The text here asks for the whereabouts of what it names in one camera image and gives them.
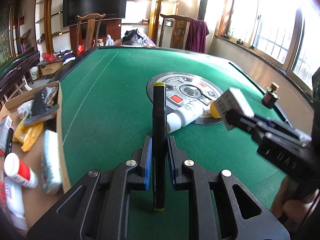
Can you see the grey box red end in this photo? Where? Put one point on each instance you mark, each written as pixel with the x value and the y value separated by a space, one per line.
pixel 3 132

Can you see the white plastic bag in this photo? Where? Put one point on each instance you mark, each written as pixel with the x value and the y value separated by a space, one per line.
pixel 109 40

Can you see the white bucket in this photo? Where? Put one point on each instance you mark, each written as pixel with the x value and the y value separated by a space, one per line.
pixel 34 74

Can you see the tall black column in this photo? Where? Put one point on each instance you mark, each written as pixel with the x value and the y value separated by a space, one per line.
pixel 203 5

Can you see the wooden wall shelving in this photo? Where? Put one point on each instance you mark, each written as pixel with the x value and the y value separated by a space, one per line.
pixel 48 17

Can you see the small white box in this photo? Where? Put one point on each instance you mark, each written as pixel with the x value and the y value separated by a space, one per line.
pixel 237 102

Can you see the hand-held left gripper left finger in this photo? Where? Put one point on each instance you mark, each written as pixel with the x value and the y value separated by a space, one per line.
pixel 148 165

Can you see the white bottle red label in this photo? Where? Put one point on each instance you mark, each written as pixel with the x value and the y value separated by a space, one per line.
pixel 22 170

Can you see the black television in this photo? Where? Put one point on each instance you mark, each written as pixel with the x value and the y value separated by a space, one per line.
pixel 95 5

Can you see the black marker yellow caps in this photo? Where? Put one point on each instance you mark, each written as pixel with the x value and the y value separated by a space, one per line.
pixel 159 130

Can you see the purple cloth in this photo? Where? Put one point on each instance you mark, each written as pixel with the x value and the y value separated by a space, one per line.
pixel 197 35

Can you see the wooden framed window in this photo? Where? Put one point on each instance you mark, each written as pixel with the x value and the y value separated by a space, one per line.
pixel 307 52
pixel 265 25

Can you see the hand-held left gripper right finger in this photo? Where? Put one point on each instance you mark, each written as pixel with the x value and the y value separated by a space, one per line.
pixel 172 165

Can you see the dark green-topped game table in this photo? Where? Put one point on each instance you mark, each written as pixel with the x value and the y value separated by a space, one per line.
pixel 17 65

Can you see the large flower painting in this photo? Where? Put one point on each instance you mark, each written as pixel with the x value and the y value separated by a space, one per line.
pixel 5 37

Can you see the yellow snack packet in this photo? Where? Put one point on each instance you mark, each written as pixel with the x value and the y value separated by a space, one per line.
pixel 30 135

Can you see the red plastic bag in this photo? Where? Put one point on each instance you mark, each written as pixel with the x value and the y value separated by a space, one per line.
pixel 47 57

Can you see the white tube red print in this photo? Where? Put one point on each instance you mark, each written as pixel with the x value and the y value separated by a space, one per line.
pixel 13 205

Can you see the person's right hand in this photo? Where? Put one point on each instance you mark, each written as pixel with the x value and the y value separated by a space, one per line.
pixel 292 210

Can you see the pile of patterned clothes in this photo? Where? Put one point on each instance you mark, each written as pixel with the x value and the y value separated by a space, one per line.
pixel 137 38

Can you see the clear teal wipes packet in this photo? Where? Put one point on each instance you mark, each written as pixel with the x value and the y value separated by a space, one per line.
pixel 51 162

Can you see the black foil packet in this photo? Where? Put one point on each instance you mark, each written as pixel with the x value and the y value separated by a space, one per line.
pixel 40 102

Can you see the plain white bottle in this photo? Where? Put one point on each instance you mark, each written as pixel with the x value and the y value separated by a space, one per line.
pixel 187 113

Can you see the yellow round container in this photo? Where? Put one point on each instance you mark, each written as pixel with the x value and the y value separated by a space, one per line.
pixel 214 108

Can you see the wooden chair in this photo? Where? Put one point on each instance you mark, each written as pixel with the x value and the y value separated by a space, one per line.
pixel 88 30
pixel 178 32

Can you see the low wooden cabinet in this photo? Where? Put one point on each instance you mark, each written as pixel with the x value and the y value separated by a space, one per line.
pixel 51 68

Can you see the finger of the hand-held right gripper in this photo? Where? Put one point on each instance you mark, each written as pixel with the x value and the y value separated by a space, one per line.
pixel 277 126
pixel 246 125

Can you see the brown cardboard box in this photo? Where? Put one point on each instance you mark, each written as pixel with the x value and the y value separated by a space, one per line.
pixel 33 205

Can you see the small white packet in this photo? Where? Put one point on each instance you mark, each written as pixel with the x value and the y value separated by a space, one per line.
pixel 25 108

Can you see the round table control panel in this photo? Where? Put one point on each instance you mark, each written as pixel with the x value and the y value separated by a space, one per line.
pixel 190 90

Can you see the dark jar with cork stopper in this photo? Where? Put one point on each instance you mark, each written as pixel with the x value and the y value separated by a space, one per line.
pixel 269 98

